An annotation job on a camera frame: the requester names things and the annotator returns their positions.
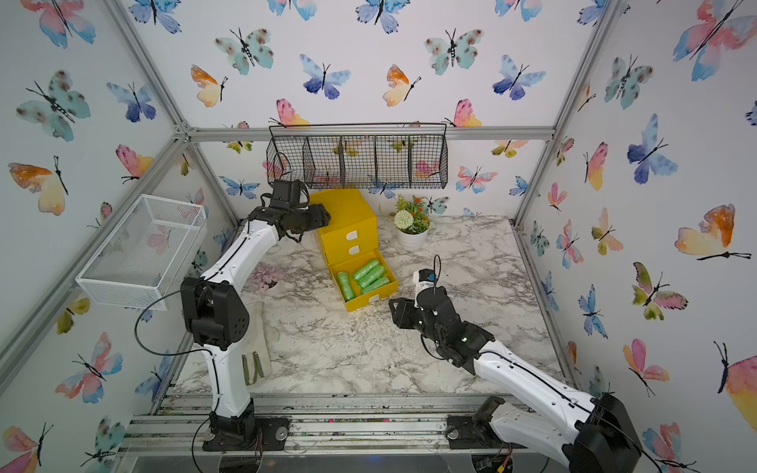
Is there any green trash bag roll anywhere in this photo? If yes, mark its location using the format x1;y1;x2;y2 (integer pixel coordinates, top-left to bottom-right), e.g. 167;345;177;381
336;271;355;302
352;258;380;281
358;265;386;289
362;276;390;294

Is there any yellow plastic drawer unit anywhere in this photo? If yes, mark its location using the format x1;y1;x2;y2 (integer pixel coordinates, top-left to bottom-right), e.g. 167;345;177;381
311;189;398;311

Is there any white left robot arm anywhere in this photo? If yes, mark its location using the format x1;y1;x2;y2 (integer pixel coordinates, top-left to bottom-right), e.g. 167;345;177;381
181;179;330;418

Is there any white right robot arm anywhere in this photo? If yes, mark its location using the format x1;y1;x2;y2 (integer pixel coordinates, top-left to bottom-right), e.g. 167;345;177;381
388;269;643;472

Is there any pink flower in white pot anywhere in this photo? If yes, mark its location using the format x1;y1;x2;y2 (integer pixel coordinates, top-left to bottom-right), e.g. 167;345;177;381
248;264;285;295

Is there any green plant in white pot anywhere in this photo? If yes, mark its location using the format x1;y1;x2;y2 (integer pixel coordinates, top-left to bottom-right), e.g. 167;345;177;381
392;195;431;252

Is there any white green work glove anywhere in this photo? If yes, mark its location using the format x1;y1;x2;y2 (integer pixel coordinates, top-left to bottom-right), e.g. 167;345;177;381
241;302;272;386

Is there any black wire wall basket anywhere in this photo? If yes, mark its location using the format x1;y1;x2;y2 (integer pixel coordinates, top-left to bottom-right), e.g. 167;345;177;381
263;121;449;193

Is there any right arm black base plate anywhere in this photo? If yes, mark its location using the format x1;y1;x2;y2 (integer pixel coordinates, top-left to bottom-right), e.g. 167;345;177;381
444;396;505;449

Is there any white mesh wall basket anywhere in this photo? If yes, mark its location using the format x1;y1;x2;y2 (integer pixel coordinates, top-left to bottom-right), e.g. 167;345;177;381
76;194;207;311

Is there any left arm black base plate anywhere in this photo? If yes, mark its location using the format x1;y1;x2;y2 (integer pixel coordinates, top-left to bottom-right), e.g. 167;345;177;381
202;414;291;453

